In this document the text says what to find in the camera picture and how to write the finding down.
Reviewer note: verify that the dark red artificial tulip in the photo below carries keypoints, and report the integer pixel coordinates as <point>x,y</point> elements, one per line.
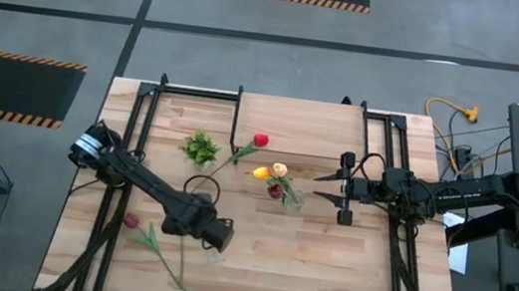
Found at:
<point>131,220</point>

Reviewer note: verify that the wooden shelf with black legs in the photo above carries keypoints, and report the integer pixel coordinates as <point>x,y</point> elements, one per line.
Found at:
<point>302,126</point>

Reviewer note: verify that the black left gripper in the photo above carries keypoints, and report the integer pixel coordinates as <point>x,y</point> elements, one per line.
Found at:
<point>217,234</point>

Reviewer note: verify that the peach artificial tulip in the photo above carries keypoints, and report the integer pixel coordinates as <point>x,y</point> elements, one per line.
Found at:
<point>279,169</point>

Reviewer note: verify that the clear glass vase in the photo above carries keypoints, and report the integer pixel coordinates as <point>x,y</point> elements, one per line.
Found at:
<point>213,257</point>
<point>297,206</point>

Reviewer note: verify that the green potted plant white pot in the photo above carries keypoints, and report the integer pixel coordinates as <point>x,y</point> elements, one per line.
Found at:
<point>200,148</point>

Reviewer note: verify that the bright red artificial tulip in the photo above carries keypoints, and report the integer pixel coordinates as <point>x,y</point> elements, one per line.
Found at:
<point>260,140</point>

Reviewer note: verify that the white paper sheet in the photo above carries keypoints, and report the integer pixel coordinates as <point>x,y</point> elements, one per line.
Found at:
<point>458,254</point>

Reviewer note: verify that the maroon artificial tulip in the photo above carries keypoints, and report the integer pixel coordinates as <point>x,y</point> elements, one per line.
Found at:
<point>275,191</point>

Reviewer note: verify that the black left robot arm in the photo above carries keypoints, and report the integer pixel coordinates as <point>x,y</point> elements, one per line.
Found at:
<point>149,183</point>

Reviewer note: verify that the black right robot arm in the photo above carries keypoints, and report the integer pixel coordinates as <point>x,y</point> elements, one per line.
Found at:
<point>474,194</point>

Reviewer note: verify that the yellow artificial tulip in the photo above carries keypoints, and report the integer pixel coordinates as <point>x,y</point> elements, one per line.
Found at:
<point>261,173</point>

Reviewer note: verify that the black diagonal desk bar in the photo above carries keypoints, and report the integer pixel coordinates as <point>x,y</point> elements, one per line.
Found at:
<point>479,230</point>

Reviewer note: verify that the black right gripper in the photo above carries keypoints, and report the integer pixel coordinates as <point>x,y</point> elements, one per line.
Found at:
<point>364,190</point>

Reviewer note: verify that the black aluminium table frame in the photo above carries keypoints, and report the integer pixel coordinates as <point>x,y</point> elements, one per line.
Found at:
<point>196,92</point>

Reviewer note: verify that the black power strip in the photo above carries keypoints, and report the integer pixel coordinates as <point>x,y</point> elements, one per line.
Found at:
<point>462,154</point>

